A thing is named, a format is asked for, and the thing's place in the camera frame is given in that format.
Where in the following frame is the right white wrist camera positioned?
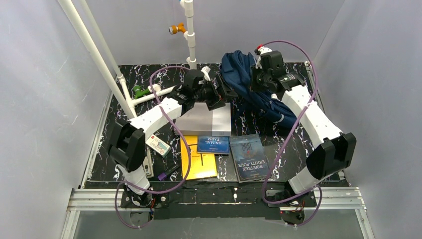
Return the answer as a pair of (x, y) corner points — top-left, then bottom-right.
(254, 44), (273, 69)

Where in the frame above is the yellow book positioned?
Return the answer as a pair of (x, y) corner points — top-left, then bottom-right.
(180, 135), (217, 180)

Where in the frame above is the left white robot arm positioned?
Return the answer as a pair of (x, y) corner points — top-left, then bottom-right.
(107, 70), (238, 196)

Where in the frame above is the purple cable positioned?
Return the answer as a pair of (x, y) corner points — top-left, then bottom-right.
(114, 65), (202, 230)
(257, 40), (323, 228)

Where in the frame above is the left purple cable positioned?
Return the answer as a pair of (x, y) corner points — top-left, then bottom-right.
(114, 65), (202, 230)

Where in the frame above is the blue Animal Farm book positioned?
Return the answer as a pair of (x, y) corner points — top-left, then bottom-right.
(197, 136), (230, 155)

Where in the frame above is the aluminium rail frame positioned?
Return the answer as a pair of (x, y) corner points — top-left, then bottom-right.
(61, 61), (375, 239)

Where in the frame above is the white PVC pipe frame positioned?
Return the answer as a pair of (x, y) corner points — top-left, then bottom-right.
(57, 0), (199, 120)

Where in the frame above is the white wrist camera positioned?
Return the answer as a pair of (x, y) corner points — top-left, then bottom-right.
(201, 66), (211, 81)
(254, 44), (273, 69)

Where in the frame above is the white green card pack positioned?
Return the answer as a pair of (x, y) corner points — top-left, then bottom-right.
(146, 134), (171, 157)

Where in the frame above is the navy blue student backpack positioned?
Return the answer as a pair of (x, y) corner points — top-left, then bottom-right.
(219, 50), (298, 129)

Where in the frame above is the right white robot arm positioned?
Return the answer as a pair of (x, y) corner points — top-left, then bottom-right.
(251, 46), (357, 197)

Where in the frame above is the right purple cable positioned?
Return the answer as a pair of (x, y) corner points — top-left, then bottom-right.
(257, 40), (323, 228)

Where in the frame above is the purple black marker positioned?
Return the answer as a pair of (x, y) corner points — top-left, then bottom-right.
(157, 163), (180, 181)

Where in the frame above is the Nineteen Eighty-Four book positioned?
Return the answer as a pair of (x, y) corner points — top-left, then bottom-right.
(229, 134), (269, 183)

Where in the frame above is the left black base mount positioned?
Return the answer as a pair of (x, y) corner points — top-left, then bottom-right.
(120, 185), (170, 209)

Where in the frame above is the green pipe valve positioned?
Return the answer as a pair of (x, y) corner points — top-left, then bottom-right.
(133, 85), (150, 99)

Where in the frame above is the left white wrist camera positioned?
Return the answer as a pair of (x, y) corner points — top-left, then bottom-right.
(201, 66), (211, 81)

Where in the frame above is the white glue stick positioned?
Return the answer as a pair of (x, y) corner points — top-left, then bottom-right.
(143, 147), (154, 179)

